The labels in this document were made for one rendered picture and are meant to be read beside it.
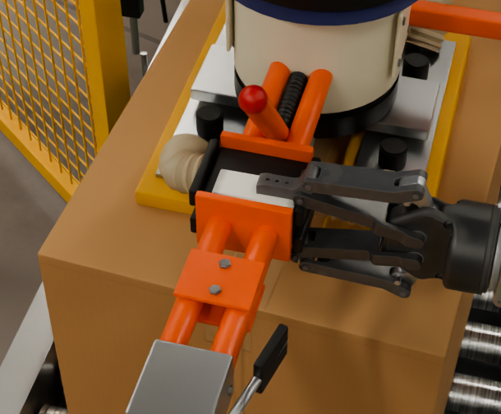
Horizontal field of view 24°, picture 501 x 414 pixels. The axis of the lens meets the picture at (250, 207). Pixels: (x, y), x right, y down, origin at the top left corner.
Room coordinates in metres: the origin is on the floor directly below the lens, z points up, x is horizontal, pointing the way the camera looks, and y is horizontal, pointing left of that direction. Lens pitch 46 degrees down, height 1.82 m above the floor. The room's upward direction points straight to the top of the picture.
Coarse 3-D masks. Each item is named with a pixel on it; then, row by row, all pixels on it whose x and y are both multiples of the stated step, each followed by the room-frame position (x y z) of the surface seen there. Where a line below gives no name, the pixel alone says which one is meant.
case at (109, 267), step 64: (192, 0) 1.17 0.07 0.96; (192, 64) 1.05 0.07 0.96; (128, 128) 0.94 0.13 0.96; (128, 192) 0.85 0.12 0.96; (448, 192) 0.85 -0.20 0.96; (64, 256) 0.76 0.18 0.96; (128, 256) 0.76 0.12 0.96; (64, 320) 0.76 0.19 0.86; (128, 320) 0.73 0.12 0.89; (256, 320) 0.69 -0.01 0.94; (320, 320) 0.68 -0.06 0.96; (384, 320) 0.68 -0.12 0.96; (448, 320) 0.68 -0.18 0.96; (64, 384) 0.76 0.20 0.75; (128, 384) 0.74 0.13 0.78; (320, 384) 0.67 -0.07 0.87; (384, 384) 0.65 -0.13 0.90; (448, 384) 0.82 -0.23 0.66
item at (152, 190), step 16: (224, 16) 1.11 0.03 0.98; (224, 32) 1.08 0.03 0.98; (208, 48) 1.05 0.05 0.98; (192, 80) 1.00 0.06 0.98; (176, 112) 0.95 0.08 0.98; (192, 112) 0.94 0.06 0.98; (208, 112) 0.91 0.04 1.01; (224, 112) 0.94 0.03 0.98; (240, 112) 0.94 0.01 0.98; (176, 128) 0.92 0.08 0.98; (192, 128) 0.91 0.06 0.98; (208, 128) 0.90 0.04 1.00; (224, 128) 0.91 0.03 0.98; (240, 128) 0.91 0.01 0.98; (160, 144) 0.90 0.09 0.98; (144, 176) 0.85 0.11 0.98; (160, 176) 0.85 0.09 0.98; (144, 192) 0.83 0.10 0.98; (160, 192) 0.83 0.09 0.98; (176, 192) 0.83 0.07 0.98; (160, 208) 0.82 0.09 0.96; (176, 208) 0.82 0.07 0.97; (192, 208) 0.81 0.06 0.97
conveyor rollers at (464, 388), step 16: (480, 304) 1.05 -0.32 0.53; (464, 336) 0.98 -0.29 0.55; (480, 336) 0.98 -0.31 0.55; (496, 336) 0.98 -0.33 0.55; (464, 352) 0.97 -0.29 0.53; (480, 352) 0.97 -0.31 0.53; (496, 352) 0.96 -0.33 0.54; (464, 384) 0.90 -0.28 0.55; (480, 384) 0.90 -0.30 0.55; (496, 384) 0.90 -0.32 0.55; (448, 400) 0.89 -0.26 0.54; (464, 400) 0.88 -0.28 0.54; (480, 400) 0.88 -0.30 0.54; (496, 400) 0.88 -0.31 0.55
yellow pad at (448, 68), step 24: (408, 48) 1.05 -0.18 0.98; (456, 48) 1.05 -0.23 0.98; (408, 72) 0.99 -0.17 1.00; (432, 72) 1.01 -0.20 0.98; (456, 72) 1.01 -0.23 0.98; (456, 96) 0.97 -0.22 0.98; (432, 120) 0.93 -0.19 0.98; (360, 144) 0.90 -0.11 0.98; (384, 144) 0.86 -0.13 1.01; (408, 144) 0.89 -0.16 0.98; (432, 144) 0.89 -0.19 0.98; (384, 168) 0.85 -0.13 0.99; (408, 168) 0.86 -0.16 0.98; (432, 168) 0.86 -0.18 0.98; (432, 192) 0.83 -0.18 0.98
